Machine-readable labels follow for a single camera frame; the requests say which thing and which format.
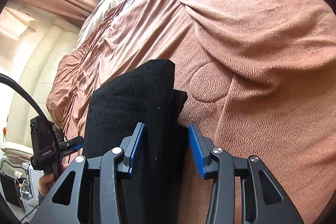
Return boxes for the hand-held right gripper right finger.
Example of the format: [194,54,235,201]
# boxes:
[188,123,305,224]

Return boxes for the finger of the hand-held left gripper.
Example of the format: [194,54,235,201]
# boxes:
[58,136,85,150]
[60,150,79,158]

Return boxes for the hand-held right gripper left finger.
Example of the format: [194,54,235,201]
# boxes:
[29,122,146,224]

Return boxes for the black pants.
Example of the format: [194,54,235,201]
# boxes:
[83,59,188,224]

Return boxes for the person's left hand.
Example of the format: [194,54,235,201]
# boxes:
[38,164,69,196]

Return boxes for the cream padded headboard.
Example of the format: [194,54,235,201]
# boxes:
[0,4,79,159]

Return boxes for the brown fleece blanket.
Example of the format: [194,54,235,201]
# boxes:
[46,0,336,224]

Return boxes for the beige bed sheet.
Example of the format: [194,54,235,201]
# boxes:
[76,0,184,46]

